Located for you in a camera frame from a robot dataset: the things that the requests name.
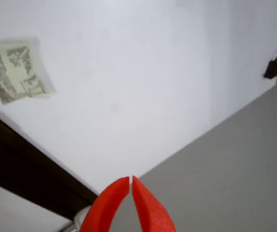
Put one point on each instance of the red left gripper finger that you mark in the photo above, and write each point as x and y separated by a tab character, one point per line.
102	207

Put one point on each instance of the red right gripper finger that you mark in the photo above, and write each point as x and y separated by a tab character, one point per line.
150	212

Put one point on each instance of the yellow-green printed snack packet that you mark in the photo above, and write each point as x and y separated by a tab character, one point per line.
15	70

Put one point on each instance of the white table leg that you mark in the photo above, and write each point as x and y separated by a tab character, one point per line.
80	217

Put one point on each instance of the black power adapter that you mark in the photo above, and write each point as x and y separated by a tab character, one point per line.
273	69

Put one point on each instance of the black aluminium table rail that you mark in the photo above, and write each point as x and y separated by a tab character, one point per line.
20	164

